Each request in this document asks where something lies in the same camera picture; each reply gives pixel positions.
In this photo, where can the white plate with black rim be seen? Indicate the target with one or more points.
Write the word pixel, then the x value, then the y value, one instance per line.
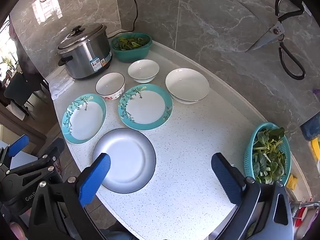
pixel 130 160

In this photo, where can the red round lid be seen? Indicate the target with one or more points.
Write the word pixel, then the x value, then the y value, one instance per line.
pixel 302 216

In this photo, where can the dark chair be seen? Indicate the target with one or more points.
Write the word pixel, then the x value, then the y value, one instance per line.
pixel 17 85

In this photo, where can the teal plastic colander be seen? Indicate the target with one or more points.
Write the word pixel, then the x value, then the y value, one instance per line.
pixel 249 155

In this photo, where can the stainless steel rice cooker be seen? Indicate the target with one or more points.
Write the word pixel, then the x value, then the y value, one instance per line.
pixel 85 55

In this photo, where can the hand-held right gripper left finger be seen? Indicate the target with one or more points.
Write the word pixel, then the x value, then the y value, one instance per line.
pixel 95 177

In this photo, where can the green plastic basin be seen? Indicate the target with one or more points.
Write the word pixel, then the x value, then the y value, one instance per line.
pixel 132 53

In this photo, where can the teal floral plate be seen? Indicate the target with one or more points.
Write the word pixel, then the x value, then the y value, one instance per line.
pixel 85 120
pixel 146 107

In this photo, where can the green vegetable scraps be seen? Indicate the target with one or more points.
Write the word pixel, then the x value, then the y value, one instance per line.
pixel 127 43

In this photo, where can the white cloth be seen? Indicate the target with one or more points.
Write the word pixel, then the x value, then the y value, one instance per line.
pixel 58 87

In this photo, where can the black-rimmed floral bowl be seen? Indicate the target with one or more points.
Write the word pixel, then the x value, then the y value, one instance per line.
pixel 110 85

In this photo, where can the yellow tray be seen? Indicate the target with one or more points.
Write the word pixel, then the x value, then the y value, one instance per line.
pixel 316 150

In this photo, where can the yellow sponge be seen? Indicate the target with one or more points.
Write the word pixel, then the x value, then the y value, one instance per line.
pixel 292 182

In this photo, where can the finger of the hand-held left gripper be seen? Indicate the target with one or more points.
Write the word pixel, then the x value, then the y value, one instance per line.
pixel 53 148
pixel 17 145

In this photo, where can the blue utensil holder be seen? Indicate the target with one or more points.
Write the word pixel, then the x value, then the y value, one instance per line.
pixel 311 128

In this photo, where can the metal faucet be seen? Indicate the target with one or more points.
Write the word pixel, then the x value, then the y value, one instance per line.
pixel 307 204

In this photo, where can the small white bowl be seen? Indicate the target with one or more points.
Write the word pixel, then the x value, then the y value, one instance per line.
pixel 143 68

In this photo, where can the leafy green vegetables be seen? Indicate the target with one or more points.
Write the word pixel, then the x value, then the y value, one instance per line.
pixel 267 155

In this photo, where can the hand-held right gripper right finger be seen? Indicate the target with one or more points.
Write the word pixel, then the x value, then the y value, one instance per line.
pixel 225 177

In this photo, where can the person's blue jeans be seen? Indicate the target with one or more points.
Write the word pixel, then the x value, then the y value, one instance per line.
pixel 117 236

